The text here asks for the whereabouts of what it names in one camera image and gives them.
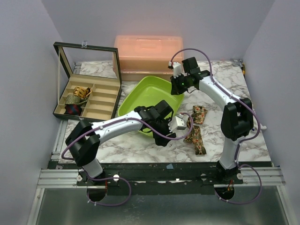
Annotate yellow rolled tie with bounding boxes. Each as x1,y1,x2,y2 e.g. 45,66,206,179
73,86,92,98

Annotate orange translucent storage box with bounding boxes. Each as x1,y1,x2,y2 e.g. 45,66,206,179
114,35,183,81

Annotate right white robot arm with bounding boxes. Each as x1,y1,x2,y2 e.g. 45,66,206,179
168,57,254,184

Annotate green plastic tray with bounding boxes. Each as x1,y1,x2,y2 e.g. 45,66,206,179
117,75,185,140

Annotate black mounting base rail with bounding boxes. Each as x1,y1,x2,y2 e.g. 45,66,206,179
48,162,282,199

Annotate floral patterned tie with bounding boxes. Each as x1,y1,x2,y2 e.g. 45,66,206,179
184,105,208,155

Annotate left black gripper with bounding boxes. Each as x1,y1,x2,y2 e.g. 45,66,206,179
151,118,176,146

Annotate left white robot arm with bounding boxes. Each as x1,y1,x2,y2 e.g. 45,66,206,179
66,100,176,185

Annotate small white plastic piece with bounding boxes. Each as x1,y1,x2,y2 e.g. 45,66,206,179
251,121,267,132

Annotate yellow clamp at corner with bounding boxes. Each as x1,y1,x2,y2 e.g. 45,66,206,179
241,63,246,76

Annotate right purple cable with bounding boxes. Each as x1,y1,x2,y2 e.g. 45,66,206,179
170,48,263,205

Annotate red navy rolled tie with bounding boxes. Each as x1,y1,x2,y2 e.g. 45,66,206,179
64,104,83,116

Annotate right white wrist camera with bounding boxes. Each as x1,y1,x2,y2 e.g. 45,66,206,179
168,61,183,79

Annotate black tie organizer case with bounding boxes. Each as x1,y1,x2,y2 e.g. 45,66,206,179
53,41,122,121

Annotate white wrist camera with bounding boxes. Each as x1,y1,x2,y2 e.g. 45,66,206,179
168,116,187,132
168,61,183,79

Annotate grey-green rolled tie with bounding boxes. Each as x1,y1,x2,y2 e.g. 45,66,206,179
64,94,88,106

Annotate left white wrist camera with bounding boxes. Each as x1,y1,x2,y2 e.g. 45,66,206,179
168,116,187,132

